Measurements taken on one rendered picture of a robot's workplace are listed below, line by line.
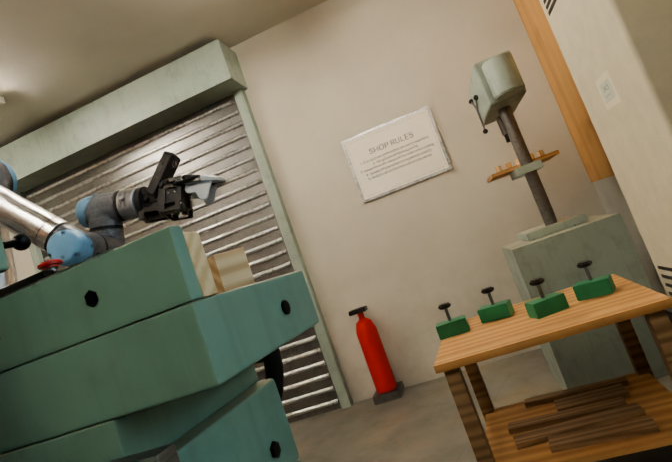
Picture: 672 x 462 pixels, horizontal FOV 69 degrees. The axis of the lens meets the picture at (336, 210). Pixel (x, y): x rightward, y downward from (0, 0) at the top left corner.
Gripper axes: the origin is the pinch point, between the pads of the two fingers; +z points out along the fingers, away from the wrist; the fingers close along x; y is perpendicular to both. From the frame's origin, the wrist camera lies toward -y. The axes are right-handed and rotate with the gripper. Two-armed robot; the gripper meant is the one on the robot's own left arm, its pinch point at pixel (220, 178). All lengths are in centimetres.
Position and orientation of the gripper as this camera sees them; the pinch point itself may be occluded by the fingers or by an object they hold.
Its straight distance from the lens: 119.3
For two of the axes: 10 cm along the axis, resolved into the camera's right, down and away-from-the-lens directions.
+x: -1.8, -3.1, -9.3
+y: 1.3, 9.3, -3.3
